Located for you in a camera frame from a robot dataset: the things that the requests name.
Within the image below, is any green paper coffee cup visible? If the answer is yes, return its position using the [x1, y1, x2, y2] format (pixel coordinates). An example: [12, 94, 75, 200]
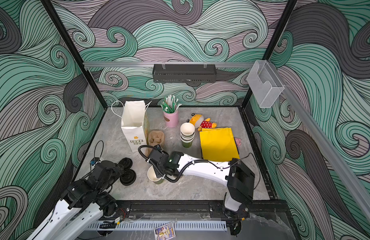
[147, 166, 165, 185]

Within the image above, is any white paper bag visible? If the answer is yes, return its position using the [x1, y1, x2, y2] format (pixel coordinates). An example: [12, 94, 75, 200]
[111, 101, 151, 152]

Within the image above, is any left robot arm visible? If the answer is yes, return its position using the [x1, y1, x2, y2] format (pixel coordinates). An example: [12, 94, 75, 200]
[28, 161, 125, 240]

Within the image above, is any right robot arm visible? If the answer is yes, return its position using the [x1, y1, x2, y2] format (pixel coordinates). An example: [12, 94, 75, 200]
[142, 147, 255, 212]

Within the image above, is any stack of black lids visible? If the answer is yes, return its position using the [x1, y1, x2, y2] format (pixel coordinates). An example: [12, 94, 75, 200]
[120, 169, 137, 186]

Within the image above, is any brown cardboard cup carrier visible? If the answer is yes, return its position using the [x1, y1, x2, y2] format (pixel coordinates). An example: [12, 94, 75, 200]
[148, 130, 165, 147]

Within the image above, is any stack of paper cups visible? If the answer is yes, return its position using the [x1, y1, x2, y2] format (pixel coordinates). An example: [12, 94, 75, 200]
[180, 123, 195, 148]

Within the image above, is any yellow plush toy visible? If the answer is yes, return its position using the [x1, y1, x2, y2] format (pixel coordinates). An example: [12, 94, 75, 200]
[187, 114, 217, 132]

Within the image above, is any yellow napkin stack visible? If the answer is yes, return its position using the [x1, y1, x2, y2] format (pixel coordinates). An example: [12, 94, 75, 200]
[200, 128, 240, 162]

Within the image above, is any wrapped straws bundle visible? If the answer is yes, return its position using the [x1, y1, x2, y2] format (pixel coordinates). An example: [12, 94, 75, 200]
[160, 95, 182, 114]

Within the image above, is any colourful card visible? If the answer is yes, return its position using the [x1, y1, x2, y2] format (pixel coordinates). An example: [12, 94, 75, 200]
[154, 222, 176, 240]

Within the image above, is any pink small object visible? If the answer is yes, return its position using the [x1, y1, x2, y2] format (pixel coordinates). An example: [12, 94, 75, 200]
[235, 138, 242, 147]

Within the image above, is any black wall shelf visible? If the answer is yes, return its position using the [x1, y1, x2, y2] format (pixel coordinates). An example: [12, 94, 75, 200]
[153, 64, 217, 83]

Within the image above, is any clear acrylic wall holder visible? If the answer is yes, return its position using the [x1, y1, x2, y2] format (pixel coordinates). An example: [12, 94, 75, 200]
[247, 60, 284, 108]

